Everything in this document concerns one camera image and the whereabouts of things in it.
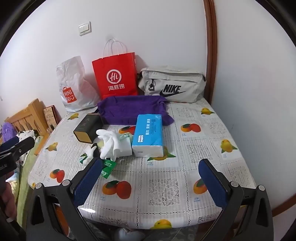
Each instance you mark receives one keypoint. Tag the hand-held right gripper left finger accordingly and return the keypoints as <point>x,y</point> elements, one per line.
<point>89,182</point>

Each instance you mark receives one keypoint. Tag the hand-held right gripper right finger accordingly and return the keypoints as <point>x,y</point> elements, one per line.
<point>212,185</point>

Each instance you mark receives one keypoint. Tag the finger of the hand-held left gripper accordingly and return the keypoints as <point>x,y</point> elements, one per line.
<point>23,146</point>
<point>10,142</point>

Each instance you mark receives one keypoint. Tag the dark green sachet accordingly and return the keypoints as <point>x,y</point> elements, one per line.
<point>108,168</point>

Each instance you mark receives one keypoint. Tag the small white cloth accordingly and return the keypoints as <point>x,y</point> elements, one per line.
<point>90,155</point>

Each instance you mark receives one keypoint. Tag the white glove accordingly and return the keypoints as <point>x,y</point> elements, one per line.
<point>111,143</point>

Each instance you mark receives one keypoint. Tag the white sponge block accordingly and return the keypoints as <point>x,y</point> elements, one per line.
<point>125,149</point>

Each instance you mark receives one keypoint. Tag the mint green cloth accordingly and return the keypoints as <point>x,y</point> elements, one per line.
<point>126,136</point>

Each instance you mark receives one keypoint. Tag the blue tissue pack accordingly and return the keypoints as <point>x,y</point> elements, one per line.
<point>149,134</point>

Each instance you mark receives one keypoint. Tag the person's left hand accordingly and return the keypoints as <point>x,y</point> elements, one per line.
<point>8,201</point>

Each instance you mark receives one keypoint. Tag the white dotted pillow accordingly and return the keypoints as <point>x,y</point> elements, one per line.
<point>26,136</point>

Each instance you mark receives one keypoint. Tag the purple plush toy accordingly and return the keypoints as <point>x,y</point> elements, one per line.
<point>8,132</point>

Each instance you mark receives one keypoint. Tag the patterned brown box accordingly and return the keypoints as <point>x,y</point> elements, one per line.
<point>50,115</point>

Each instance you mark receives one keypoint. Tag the fruit-print tablecloth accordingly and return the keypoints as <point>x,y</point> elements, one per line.
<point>161,185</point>

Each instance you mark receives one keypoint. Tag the dark green tea box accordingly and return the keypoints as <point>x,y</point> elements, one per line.
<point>86,128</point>

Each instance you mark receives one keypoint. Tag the white plastic shopping bag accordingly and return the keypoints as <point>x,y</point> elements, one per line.
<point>76,85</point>

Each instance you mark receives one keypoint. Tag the red paper bag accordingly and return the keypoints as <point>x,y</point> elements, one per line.
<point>115,76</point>

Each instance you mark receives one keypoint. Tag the grey waist bag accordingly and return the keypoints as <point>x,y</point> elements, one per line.
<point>171,81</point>

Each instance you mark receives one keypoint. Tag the white light switch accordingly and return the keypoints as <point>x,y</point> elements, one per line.
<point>84,28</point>

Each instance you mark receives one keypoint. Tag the brown wooden door frame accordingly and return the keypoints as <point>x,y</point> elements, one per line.
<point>210,46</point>

